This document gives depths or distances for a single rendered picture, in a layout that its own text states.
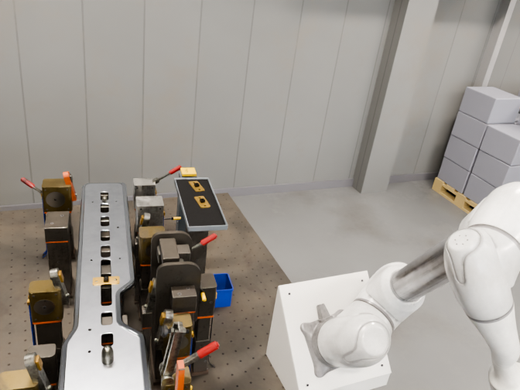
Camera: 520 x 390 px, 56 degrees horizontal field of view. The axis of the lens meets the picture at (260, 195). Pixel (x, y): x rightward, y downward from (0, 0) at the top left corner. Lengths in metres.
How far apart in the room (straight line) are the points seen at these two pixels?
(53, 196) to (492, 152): 3.72
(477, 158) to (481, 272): 3.89
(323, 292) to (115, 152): 2.51
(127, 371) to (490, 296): 0.91
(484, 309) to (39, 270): 1.76
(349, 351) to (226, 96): 2.78
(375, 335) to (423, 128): 3.82
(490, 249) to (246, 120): 3.23
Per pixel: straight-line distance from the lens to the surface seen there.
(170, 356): 1.26
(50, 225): 1.95
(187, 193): 1.89
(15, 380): 1.39
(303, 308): 1.72
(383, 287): 1.58
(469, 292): 1.08
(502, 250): 1.09
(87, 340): 1.51
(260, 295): 2.15
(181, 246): 1.59
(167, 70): 3.78
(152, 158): 3.99
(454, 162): 5.10
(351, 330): 1.53
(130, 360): 1.45
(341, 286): 1.80
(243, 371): 1.84
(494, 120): 4.89
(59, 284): 1.61
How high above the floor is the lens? 2.05
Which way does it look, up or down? 28 degrees down
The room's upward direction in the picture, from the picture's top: 8 degrees clockwise
